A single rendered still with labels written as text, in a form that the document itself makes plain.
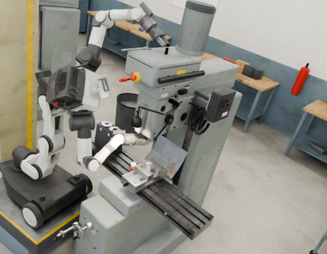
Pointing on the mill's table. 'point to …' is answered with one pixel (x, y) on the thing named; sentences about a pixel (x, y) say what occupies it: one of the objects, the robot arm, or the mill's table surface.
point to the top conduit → (180, 76)
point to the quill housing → (156, 121)
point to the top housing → (160, 65)
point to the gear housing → (165, 90)
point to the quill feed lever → (165, 124)
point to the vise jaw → (143, 172)
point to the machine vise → (138, 185)
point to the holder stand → (106, 134)
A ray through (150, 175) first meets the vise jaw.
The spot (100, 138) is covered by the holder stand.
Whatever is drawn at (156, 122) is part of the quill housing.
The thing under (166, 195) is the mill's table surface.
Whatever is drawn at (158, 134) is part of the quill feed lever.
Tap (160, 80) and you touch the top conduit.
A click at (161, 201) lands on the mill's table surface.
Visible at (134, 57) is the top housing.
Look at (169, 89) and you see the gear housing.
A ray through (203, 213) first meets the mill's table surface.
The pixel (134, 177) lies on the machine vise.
